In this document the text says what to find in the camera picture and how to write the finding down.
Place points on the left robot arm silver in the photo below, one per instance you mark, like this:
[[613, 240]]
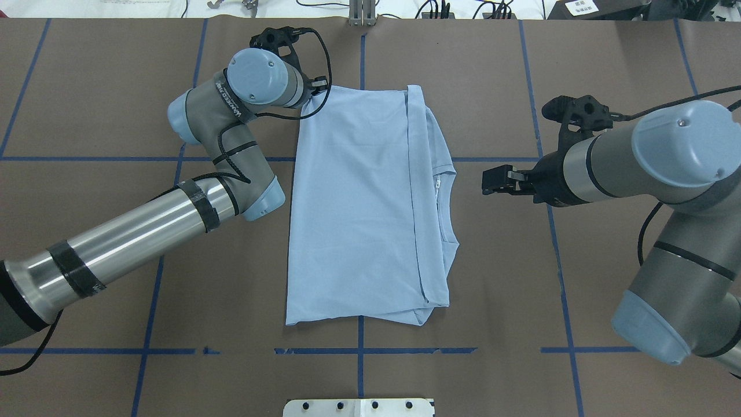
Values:
[[215, 115]]

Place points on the aluminium frame post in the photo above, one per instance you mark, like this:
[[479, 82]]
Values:
[[362, 13]]

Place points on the brown paper table cover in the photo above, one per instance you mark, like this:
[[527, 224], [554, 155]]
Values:
[[201, 332]]

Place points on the light blue t-shirt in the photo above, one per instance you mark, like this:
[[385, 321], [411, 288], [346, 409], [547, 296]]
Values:
[[370, 230]]

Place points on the black box with label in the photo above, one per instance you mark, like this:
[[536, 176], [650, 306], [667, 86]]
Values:
[[598, 10]]

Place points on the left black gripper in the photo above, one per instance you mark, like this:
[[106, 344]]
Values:
[[313, 96]]

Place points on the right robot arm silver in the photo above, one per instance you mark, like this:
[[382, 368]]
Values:
[[686, 155]]

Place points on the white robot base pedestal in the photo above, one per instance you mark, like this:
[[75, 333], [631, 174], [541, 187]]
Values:
[[360, 407]]

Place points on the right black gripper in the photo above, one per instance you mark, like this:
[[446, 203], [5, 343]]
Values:
[[550, 177]]

